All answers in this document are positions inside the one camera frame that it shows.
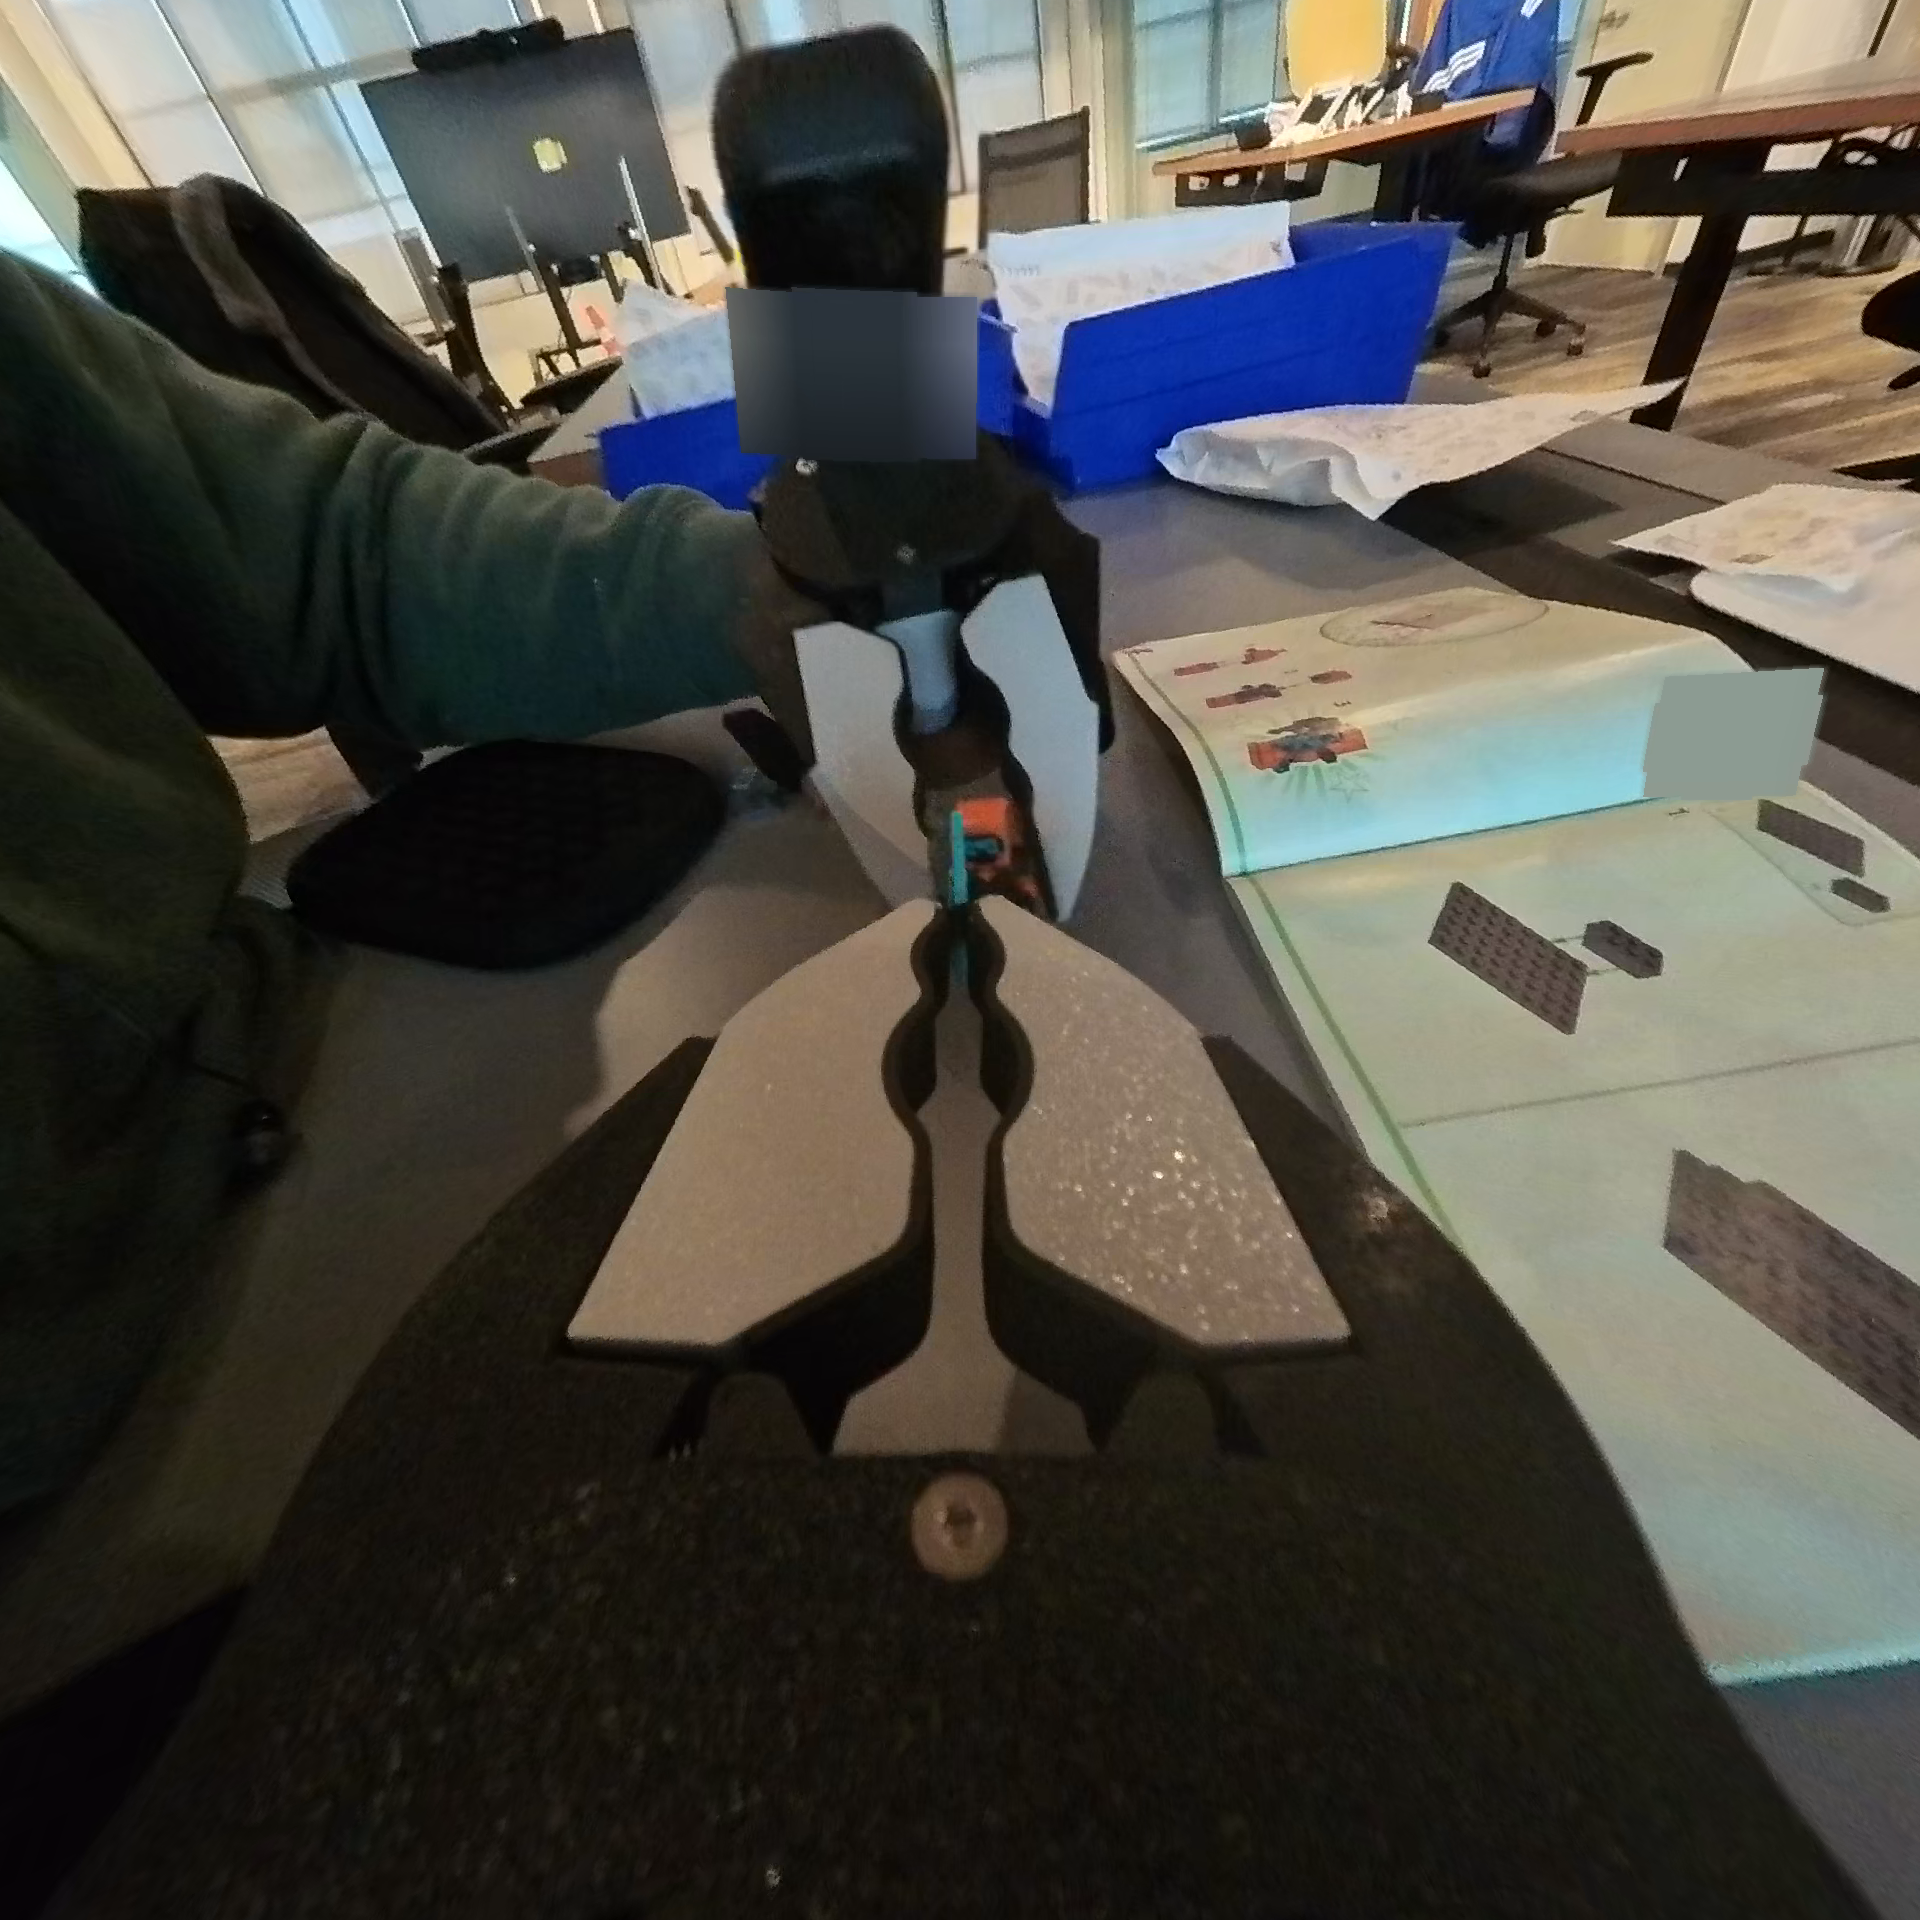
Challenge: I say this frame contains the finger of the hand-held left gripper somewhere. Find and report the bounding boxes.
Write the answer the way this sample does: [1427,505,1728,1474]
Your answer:
[956,586,1107,926]
[795,614,956,911]

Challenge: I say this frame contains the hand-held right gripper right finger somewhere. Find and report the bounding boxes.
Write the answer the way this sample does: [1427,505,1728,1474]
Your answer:
[967,895,1354,1357]

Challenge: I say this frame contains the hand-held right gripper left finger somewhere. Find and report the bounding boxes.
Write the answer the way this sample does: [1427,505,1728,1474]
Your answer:
[571,901,956,1357]

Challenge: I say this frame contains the orange pumpkin face brick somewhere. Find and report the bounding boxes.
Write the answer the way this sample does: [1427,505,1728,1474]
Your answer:
[956,794,1051,921]

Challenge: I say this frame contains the teal toy sword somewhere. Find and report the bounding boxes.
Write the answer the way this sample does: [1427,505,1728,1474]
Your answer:
[931,804,991,956]

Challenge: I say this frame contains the white instruction booklet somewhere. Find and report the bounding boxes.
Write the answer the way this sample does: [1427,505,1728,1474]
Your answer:
[1114,591,1920,1690]

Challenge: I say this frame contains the person's left forearm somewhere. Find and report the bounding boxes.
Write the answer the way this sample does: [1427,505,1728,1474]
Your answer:
[0,255,789,782]

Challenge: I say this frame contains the blue plastic bin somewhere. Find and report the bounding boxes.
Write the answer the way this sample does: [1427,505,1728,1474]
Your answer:
[983,217,1463,497]
[595,391,789,511]

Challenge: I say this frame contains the grey office chair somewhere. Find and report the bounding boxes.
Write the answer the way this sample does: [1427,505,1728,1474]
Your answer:
[975,109,1096,250]

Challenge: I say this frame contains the black display screen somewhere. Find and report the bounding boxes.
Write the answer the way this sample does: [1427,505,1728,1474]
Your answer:
[362,26,696,287]

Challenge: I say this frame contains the white paper bag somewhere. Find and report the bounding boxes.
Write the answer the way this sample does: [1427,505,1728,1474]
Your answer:
[1156,375,1696,522]

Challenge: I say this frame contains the wooden table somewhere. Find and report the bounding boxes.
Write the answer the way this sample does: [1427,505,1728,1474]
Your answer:
[1546,55,1920,428]
[1150,84,1538,212]

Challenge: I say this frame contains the black office chair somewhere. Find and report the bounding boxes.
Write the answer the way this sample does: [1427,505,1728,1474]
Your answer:
[1411,0,1656,378]

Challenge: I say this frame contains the white paper leaflet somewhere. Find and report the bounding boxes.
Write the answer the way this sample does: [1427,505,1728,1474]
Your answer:
[1611,481,1920,697]

